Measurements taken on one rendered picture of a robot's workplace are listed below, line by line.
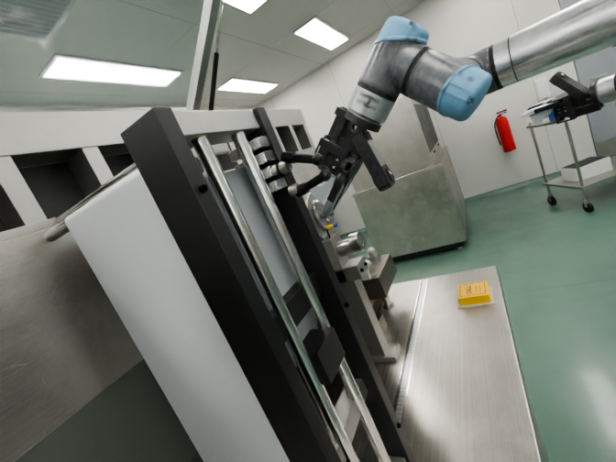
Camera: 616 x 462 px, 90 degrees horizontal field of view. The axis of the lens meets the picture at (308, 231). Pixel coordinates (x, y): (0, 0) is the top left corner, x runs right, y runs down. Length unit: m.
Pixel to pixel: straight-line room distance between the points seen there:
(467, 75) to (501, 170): 4.71
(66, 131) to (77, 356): 0.43
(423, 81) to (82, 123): 0.67
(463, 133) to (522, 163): 0.89
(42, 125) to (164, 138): 0.53
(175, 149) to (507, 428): 0.56
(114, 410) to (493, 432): 0.63
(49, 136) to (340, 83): 4.89
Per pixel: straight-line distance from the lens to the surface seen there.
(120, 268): 0.55
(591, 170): 3.97
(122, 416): 0.74
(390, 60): 0.57
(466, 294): 0.87
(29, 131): 0.78
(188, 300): 0.47
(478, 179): 5.22
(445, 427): 0.62
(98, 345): 0.71
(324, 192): 0.63
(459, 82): 0.53
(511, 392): 0.65
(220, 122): 0.33
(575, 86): 1.38
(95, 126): 0.84
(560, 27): 0.64
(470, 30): 5.19
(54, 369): 0.69
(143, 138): 0.29
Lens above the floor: 1.35
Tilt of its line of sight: 10 degrees down
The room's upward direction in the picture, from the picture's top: 24 degrees counter-clockwise
